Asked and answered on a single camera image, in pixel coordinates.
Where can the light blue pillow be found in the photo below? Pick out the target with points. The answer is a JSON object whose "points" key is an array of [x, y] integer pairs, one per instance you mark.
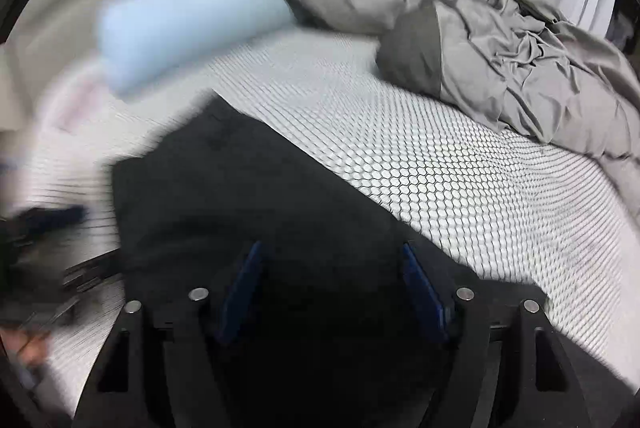
{"points": [[140, 40]]}

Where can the black pants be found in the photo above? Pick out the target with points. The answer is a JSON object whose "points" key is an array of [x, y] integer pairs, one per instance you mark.
{"points": [[331, 337]]}

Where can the grey crumpled duvet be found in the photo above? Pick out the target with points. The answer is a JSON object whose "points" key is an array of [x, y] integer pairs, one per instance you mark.
{"points": [[515, 64]]}

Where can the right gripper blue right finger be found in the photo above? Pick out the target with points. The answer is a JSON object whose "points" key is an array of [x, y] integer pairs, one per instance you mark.
{"points": [[430, 309]]}

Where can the white honeycomb mattress cover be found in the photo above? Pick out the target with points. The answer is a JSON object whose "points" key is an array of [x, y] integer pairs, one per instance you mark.
{"points": [[506, 205]]}

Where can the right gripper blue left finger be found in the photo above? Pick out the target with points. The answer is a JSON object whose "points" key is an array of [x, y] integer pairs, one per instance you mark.
{"points": [[238, 298]]}

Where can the left hand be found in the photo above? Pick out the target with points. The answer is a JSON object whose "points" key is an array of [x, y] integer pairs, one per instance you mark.
{"points": [[29, 348]]}

